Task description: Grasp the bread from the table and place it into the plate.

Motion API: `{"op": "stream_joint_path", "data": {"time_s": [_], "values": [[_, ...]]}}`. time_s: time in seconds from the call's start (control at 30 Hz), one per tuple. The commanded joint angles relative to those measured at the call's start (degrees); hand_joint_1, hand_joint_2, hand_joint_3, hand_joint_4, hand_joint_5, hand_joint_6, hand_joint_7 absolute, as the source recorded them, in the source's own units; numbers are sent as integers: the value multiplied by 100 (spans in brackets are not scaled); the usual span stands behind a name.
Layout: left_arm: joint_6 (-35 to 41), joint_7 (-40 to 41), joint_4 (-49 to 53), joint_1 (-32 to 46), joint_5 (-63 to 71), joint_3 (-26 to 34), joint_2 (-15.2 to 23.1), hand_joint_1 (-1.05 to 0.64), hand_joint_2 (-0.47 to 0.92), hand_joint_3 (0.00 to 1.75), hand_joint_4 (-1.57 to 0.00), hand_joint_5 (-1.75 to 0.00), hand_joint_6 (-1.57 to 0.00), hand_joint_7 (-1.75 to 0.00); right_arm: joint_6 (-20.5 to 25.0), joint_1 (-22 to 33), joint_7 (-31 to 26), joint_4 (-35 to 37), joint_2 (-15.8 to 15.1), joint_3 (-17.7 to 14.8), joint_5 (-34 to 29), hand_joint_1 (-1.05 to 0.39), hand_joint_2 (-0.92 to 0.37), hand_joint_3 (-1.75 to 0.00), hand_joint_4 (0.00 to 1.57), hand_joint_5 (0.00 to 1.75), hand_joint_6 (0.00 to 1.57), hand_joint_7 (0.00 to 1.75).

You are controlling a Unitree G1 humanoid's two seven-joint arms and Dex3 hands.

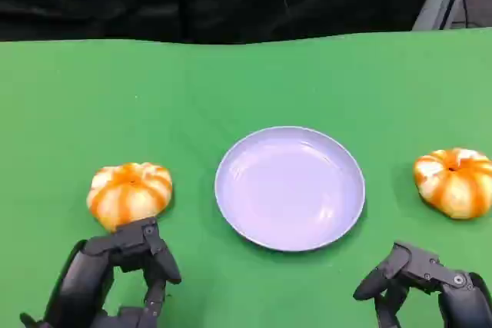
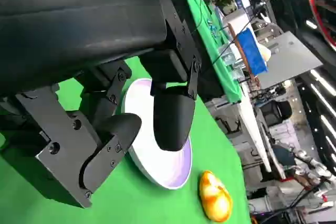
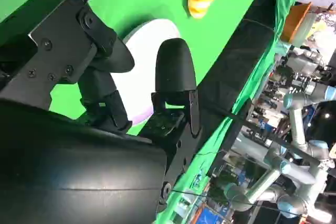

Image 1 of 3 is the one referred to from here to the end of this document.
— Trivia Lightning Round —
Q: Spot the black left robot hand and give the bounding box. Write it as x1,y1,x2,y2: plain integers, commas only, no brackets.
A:
18,216,182,328

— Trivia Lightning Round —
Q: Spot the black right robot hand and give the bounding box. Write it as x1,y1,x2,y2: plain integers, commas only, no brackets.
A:
352,241,492,328

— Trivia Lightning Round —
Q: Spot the orange and white bread roll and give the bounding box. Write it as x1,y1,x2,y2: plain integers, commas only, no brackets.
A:
412,147,492,220
85,161,174,234

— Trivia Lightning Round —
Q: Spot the lilac plate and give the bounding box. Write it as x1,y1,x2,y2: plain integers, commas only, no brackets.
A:
214,125,366,253

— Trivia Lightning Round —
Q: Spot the green table cloth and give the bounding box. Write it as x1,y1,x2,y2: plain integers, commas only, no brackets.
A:
0,27,492,328

